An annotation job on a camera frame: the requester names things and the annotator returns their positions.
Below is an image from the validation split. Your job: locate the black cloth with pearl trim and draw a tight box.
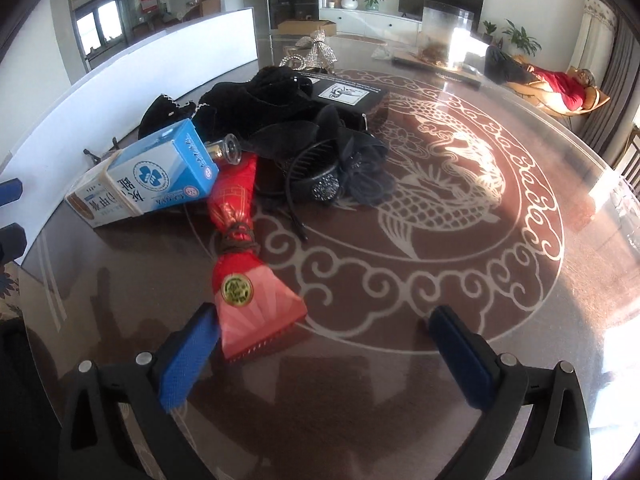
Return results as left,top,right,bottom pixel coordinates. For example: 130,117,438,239
137,94,201,140

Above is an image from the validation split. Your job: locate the red pouch with gold seal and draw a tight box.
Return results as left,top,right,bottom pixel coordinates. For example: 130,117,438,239
207,154,307,360

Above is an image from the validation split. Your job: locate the brown and white carton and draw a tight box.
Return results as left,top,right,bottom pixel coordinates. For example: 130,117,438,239
64,162,141,229

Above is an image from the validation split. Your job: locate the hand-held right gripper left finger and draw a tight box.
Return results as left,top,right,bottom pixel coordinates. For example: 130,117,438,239
59,303,223,480

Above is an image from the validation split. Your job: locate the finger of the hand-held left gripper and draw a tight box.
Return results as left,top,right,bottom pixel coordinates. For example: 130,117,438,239
0,178,24,207
0,225,27,266

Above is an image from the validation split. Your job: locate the black box with white label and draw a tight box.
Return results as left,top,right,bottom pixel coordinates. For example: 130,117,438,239
300,71,390,133

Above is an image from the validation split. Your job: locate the blue and white medicine box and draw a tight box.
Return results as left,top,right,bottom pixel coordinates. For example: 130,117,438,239
106,119,221,216

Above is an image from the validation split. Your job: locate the black board stand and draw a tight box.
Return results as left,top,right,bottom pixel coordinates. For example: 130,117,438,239
82,135,123,166

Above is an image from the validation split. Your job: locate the white television cabinet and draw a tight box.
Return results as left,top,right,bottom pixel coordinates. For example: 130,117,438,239
320,7,426,41

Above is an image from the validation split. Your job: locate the broad-leaf potted plant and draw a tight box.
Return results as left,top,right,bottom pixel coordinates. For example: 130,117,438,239
500,20,542,58

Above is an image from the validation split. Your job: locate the grey and white curtain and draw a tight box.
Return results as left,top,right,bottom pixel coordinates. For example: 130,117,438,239
575,0,640,161

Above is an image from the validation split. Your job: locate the wooden lounge chair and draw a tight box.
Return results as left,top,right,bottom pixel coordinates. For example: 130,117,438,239
510,55,612,121

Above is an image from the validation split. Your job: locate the silver rhinestone bow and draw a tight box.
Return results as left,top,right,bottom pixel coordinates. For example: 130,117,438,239
297,30,337,68

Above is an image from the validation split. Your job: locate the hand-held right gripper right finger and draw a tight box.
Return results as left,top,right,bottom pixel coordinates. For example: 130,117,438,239
429,305,593,480

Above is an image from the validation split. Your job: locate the brown patterned glass desktop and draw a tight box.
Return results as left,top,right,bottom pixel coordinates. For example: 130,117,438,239
20,30,640,480

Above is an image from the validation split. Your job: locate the small glass vial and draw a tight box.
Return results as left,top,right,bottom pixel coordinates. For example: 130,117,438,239
204,134,242,166

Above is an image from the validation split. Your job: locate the white partition board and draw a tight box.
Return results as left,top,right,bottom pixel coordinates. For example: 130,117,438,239
0,7,257,261

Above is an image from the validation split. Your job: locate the cardboard box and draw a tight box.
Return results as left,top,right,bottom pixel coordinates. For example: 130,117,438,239
277,19,337,37

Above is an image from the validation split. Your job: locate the clear plastic jar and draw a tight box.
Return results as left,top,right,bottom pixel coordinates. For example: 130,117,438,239
420,0,473,68

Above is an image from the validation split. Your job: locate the black mesh bow hair accessory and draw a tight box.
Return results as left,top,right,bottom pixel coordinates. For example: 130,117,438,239
252,107,388,206

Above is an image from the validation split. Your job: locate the black beaded velvet cloth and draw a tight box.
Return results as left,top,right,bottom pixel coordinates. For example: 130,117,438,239
192,66,321,143

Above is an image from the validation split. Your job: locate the black rhinestone headband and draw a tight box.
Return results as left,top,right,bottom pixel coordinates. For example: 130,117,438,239
286,140,351,238

